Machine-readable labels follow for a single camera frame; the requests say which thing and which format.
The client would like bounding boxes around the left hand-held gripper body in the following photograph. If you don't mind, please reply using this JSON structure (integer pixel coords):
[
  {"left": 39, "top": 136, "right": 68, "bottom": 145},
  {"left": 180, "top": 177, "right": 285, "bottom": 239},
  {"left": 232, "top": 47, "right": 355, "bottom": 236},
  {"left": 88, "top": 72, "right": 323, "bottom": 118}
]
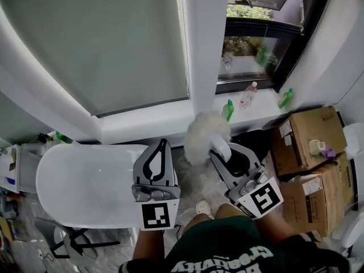
[{"left": 130, "top": 184, "right": 181, "bottom": 231}]

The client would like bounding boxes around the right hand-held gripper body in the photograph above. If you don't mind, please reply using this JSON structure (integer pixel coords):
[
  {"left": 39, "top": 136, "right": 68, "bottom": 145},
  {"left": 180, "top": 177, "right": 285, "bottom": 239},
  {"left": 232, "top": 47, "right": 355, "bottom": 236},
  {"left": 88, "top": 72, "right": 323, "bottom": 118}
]
[{"left": 224, "top": 166, "right": 284, "bottom": 220}]

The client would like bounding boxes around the dark green printed shirt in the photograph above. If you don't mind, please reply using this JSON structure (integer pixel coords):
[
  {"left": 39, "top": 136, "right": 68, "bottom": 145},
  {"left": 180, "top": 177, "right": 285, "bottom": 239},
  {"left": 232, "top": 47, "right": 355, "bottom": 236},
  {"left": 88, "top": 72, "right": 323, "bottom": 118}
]
[{"left": 119, "top": 216, "right": 352, "bottom": 273}]

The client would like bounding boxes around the small beige holder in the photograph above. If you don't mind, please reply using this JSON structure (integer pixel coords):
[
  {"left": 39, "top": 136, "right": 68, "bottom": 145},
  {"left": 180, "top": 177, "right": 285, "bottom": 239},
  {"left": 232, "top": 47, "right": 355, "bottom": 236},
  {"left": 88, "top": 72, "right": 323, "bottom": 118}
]
[{"left": 309, "top": 139, "right": 325, "bottom": 156}]

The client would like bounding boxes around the clear water bottle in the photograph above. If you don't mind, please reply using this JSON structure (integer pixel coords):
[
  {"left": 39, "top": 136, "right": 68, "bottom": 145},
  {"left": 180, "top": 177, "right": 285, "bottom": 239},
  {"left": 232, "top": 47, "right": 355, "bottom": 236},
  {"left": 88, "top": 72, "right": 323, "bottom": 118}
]
[{"left": 238, "top": 81, "right": 258, "bottom": 111}]

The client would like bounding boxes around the black framed window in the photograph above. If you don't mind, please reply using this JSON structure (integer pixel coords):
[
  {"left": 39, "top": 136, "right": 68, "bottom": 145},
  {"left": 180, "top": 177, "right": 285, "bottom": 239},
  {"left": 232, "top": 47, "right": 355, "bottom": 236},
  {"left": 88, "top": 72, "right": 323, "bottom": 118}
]
[{"left": 216, "top": 0, "right": 333, "bottom": 95}]

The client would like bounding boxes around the white vanity cabinet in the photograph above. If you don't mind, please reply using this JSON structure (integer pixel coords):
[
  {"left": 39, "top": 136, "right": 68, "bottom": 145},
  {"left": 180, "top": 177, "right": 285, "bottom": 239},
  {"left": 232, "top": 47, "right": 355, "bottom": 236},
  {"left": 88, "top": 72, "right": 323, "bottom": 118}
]
[{"left": 0, "top": 143, "right": 40, "bottom": 195}]

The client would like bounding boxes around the grey roller blind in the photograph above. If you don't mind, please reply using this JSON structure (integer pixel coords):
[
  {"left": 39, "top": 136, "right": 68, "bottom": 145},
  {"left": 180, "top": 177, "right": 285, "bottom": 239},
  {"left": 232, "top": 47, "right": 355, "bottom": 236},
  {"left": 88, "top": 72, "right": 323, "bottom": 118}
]
[{"left": 0, "top": 0, "right": 190, "bottom": 117}]

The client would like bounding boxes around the white trash bin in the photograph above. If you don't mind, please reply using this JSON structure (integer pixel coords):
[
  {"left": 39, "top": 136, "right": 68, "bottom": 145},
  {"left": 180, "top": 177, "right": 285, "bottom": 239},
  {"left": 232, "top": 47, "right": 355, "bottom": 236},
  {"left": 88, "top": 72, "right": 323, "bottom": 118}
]
[{"left": 342, "top": 122, "right": 364, "bottom": 159}]

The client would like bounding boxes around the green plastic bottle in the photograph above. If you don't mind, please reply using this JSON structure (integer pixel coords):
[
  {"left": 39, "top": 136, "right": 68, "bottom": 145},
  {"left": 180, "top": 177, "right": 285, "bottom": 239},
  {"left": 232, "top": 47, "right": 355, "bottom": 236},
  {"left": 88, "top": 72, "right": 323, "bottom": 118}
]
[
  {"left": 55, "top": 131, "right": 73, "bottom": 144},
  {"left": 278, "top": 88, "right": 293, "bottom": 110},
  {"left": 221, "top": 99, "right": 234, "bottom": 122}
]

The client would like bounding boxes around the person's right forearm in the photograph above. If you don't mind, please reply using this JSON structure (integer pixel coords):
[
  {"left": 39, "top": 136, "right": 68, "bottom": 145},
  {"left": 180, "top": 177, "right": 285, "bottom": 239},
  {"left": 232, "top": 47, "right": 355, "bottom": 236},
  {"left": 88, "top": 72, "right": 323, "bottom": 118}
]
[{"left": 254, "top": 209, "right": 293, "bottom": 244}]

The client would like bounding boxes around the white fluffy duster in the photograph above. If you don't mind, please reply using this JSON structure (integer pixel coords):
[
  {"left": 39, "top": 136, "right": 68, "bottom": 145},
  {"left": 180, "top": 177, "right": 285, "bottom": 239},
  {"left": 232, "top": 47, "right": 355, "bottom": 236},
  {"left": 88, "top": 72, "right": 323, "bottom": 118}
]
[{"left": 183, "top": 110, "right": 232, "bottom": 167}]

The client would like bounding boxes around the person's leg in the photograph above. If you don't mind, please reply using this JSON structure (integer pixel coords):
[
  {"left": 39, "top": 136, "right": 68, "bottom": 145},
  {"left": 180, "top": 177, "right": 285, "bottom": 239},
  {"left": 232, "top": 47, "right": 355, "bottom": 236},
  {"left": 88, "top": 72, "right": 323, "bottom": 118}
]
[
  {"left": 181, "top": 213, "right": 212, "bottom": 235},
  {"left": 214, "top": 203, "right": 248, "bottom": 220}
]

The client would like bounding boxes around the grey chair with black frame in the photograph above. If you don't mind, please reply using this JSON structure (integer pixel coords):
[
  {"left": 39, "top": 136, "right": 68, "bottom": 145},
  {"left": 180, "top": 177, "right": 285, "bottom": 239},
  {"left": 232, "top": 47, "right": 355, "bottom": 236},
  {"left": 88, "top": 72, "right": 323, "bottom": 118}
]
[{"left": 50, "top": 226, "right": 122, "bottom": 267}]

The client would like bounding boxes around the brown cardboard box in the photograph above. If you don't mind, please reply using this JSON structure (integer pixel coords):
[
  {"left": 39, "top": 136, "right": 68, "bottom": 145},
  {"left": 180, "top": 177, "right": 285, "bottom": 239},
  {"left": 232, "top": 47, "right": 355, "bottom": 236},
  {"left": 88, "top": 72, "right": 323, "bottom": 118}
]
[
  {"left": 270, "top": 105, "right": 348, "bottom": 177},
  {"left": 280, "top": 152, "right": 356, "bottom": 237}
]

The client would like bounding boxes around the person's left leg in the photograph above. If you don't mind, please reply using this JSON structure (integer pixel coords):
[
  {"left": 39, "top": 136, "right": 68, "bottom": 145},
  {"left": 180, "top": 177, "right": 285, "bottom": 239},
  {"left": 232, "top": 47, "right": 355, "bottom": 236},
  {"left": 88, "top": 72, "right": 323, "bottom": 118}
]
[{"left": 181, "top": 213, "right": 212, "bottom": 235}]

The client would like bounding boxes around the person's left white shoe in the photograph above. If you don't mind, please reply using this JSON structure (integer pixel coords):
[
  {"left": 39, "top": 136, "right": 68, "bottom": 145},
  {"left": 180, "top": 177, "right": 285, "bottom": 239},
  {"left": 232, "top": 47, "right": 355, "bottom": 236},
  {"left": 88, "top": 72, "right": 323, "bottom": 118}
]
[{"left": 195, "top": 200, "right": 214, "bottom": 220}]

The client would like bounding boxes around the white bathtub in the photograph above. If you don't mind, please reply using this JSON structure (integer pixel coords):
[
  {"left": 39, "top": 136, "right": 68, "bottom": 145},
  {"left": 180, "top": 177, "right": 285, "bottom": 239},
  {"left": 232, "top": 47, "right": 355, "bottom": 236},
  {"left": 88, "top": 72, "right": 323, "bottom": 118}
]
[{"left": 35, "top": 143, "right": 179, "bottom": 229}]

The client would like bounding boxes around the person's left forearm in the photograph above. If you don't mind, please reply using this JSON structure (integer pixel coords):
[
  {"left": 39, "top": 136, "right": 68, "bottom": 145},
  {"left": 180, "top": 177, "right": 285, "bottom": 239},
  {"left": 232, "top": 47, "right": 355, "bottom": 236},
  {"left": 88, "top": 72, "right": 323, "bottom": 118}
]
[{"left": 133, "top": 229, "right": 166, "bottom": 268}]

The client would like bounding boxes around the person's right leg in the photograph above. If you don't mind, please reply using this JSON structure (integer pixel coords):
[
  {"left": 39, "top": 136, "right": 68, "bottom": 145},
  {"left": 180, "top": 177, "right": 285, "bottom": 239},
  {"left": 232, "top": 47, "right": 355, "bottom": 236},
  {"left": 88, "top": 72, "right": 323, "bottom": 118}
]
[{"left": 214, "top": 203, "right": 248, "bottom": 220}]

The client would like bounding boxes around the black backpack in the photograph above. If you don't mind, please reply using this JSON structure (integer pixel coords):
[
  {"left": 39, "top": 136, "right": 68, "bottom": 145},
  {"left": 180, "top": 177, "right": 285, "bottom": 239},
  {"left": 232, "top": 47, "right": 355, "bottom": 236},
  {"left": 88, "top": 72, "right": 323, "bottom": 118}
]
[{"left": 230, "top": 129, "right": 271, "bottom": 164}]

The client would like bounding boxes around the purple cloth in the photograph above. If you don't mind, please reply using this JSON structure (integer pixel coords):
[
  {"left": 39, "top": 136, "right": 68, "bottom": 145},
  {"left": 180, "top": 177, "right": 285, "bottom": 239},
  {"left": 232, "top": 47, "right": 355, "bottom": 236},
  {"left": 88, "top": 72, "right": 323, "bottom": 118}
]
[{"left": 320, "top": 145, "right": 338, "bottom": 159}]

